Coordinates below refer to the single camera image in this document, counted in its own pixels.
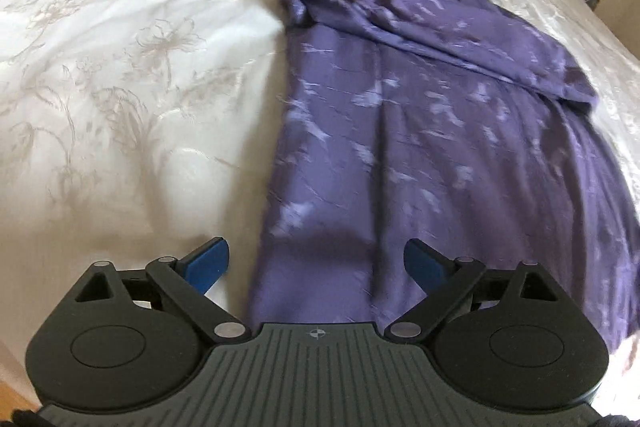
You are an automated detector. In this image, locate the purple patterned hooded jacket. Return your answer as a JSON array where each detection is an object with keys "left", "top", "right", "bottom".
[{"left": 247, "top": 0, "right": 640, "bottom": 355}]

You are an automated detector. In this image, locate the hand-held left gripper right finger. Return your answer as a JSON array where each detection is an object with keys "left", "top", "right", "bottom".
[{"left": 384, "top": 238, "right": 557, "bottom": 341}]

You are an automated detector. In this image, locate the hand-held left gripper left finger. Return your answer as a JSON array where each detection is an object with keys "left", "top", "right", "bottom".
[{"left": 72, "top": 237, "right": 250, "bottom": 342}]

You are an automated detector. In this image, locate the bed with white floral bedspread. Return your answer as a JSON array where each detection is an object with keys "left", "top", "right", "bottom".
[{"left": 0, "top": 0, "right": 640, "bottom": 360}]

